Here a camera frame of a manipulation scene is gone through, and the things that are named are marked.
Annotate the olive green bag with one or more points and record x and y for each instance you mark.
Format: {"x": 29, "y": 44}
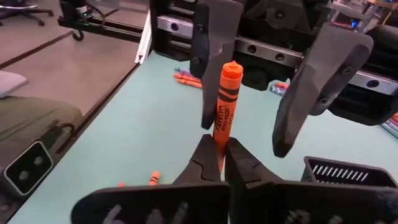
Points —
{"x": 31, "y": 118}

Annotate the grey depth camera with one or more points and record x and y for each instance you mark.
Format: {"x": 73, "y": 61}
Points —
{"x": 28, "y": 168}

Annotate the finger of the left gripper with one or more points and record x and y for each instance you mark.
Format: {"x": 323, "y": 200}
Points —
{"x": 326, "y": 68}
{"x": 217, "y": 31}

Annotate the purple crayon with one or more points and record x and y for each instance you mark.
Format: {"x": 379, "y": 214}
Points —
{"x": 182, "y": 71}
{"x": 393, "y": 123}

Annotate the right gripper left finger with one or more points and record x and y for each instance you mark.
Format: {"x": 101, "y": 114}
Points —
{"x": 155, "y": 205}

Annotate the green table mat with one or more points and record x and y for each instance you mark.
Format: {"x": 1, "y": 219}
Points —
{"x": 149, "y": 124}

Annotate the black office chair base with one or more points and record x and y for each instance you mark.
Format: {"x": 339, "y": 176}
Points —
{"x": 31, "y": 12}

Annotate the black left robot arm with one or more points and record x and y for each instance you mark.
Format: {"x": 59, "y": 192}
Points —
{"x": 73, "y": 7}

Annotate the white plastic strip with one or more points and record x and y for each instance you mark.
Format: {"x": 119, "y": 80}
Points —
{"x": 144, "y": 37}

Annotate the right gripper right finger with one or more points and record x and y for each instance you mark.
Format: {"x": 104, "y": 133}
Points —
{"x": 311, "y": 205}

